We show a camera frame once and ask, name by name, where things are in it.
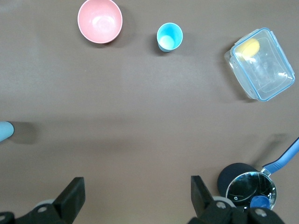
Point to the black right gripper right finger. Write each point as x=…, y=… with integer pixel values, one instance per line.
x=203, y=205

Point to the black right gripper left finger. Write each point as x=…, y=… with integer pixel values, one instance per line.
x=67, y=200

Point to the blue plastic cup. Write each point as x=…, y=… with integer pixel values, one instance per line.
x=5, y=130
x=169, y=32

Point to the glass lid with blue knob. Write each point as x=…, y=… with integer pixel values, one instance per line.
x=247, y=186

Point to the brown table cover mat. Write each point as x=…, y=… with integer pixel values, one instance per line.
x=130, y=105

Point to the clear plastic food container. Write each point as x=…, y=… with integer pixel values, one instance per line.
x=264, y=70

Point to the yellow round food piece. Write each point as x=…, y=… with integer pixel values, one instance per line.
x=250, y=46

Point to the pink bowl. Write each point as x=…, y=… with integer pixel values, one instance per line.
x=100, y=21

